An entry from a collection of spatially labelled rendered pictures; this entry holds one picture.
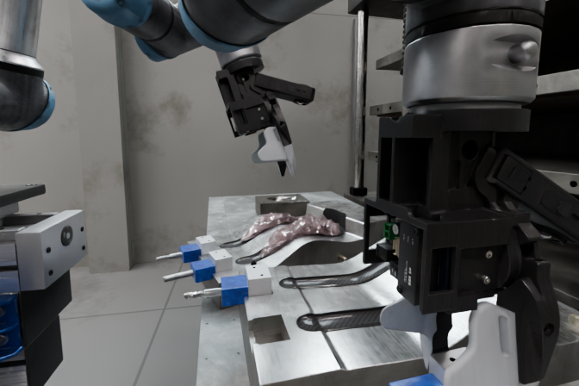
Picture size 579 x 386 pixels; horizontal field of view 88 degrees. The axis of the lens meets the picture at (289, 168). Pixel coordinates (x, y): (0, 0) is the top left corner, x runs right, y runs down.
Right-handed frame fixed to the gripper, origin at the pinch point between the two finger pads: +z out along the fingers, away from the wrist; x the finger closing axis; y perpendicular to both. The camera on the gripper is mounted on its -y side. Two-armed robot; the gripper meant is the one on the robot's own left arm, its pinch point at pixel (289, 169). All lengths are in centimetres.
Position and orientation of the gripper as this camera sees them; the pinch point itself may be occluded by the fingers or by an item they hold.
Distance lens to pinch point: 55.4
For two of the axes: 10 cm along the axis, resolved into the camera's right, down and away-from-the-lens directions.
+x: 2.8, -0.1, -9.6
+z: 3.2, 9.4, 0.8
